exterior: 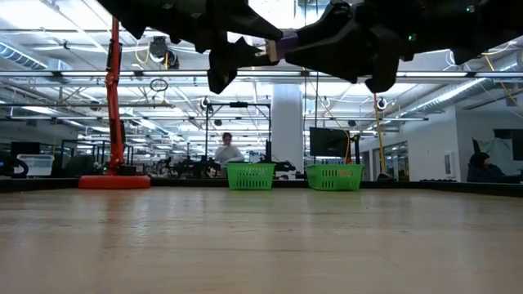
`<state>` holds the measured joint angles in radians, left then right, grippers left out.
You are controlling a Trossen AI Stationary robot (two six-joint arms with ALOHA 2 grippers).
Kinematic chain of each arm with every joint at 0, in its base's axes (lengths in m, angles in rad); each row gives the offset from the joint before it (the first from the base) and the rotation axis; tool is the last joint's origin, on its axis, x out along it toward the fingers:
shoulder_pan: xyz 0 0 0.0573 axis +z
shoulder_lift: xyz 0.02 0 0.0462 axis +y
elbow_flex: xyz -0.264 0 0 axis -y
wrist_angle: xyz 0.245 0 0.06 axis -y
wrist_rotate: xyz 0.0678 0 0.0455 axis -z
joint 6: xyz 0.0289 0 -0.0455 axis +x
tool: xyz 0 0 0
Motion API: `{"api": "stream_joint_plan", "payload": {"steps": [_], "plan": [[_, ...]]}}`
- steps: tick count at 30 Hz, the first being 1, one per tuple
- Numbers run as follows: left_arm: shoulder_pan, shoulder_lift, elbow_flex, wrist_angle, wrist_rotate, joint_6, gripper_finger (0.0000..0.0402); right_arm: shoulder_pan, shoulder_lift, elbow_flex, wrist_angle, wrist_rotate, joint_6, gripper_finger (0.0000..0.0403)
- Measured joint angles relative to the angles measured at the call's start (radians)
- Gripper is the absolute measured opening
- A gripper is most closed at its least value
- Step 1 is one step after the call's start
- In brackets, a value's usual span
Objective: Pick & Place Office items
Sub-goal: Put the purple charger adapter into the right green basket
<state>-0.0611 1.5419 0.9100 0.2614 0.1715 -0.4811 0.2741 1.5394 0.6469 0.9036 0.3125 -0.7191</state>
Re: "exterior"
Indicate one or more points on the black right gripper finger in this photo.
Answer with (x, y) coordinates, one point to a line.
(335, 20)
(339, 57)

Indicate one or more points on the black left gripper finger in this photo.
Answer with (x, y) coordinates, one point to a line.
(229, 61)
(241, 20)

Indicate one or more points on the purple charger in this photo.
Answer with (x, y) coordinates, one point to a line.
(286, 44)

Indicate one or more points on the black monitor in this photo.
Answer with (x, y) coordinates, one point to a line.
(329, 142)

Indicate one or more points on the person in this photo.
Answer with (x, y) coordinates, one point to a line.
(228, 153)
(484, 169)

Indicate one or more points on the green plastic basket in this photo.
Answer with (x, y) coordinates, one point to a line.
(250, 176)
(334, 177)

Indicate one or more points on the red desk lamp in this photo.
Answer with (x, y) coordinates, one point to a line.
(114, 181)

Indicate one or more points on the clear plastic storage box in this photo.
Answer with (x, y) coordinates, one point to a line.
(37, 165)

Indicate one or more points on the black metal frame stand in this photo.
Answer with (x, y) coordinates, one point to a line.
(239, 105)

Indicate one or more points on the black aluminium table frame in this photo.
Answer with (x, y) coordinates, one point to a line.
(408, 185)

